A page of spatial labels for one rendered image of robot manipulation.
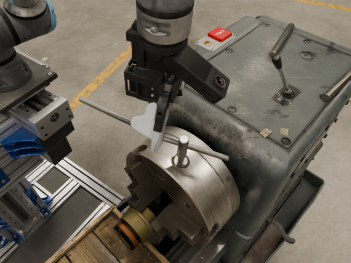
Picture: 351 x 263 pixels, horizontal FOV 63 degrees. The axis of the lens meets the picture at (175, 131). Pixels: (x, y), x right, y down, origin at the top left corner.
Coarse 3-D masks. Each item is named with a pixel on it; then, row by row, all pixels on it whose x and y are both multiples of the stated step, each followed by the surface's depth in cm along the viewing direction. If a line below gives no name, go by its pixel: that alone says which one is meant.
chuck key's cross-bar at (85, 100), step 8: (88, 104) 60; (96, 104) 60; (104, 112) 60; (112, 112) 60; (120, 120) 60; (128, 120) 60; (176, 144) 60; (200, 152) 60; (208, 152) 59; (216, 152) 59
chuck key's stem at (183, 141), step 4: (180, 136) 59; (184, 136) 59; (180, 140) 59; (184, 140) 59; (188, 140) 59; (180, 144) 59; (184, 144) 59; (188, 144) 60; (180, 148) 60; (184, 148) 60; (180, 152) 61; (184, 152) 61; (180, 156) 62; (184, 156) 63; (180, 160) 65
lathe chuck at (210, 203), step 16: (144, 144) 73; (128, 160) 78; (144, 160) 70; (160, 160) 66; (192, 160) 66; (160, 176) 69; (176, 176) 63; (192, 176) 64; (208, 176) 66; (176, 192) 67; (192, 192) 63; (208, 192) 65; (224, 192) 67; (192, 208) 65; (208, 208) 64; (224, 208) 68; (208, 224) 65; (224, 224) 73; (208, 240) 70
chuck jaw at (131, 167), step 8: (136, 152) 73; (136, 160) 72; (128, 168) 70; (136, 168) 70; (144, 168) 71; (136, 176) 70; (144, 176) 71; (152, 176) 72; (136, 184) 71; (144, 184) 71; (152, 184) 72; (136, 192) 70; (144, 192) 71; (152, 192) 72; (160, 192) 73; (128, 200) 72; (136, 200) 70; (144, 200) 71; (152, 200) 72; (136, 208) 70; (144, 208) 71
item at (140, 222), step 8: (128, 208) 73; (128, 216) 69; (136, 216) 69; (144, 216) 70; (152, 216) 71; (120, 224) 69; (128, 224) 68; (136, 224) 68; (144, 224) 68; (120, 232) 67; (128, 232) 67; (136, 232) 67; (144, 232) 68; (152, 232) 69; (128, 240) 67; (136, 240) 68; (144, 240) 69
